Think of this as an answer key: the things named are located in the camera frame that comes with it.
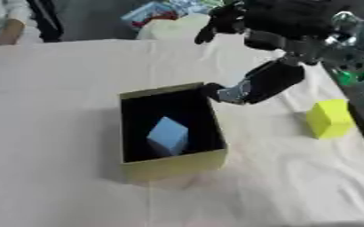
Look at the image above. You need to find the yellow-green cube block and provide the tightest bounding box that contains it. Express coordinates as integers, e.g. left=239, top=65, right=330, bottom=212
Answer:
left=305, top=98, right=356, bottom=140

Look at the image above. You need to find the blue cube block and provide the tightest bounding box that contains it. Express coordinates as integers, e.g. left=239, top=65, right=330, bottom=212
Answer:
left=146, top=115, right=190, bottom=157

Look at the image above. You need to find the white plastic bag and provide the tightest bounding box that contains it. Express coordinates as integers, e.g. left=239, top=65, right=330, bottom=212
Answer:
left=135, top=12, right=215, bottom=41

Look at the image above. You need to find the person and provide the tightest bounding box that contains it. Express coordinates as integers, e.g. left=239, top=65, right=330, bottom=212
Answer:
left=0, top=0, right=45, bottom=48

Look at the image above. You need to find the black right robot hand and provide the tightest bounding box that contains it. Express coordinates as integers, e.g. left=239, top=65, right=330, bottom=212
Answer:
left=193, top=0, right=353, bottom=106

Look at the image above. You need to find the tan cardboard box black inside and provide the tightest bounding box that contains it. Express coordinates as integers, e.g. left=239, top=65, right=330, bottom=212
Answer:
left=118, top=82, right=231, bottom=184

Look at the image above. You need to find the colourful package pile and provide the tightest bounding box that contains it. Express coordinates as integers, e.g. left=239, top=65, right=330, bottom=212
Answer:
left=120, top=0, right=229, bottom=29

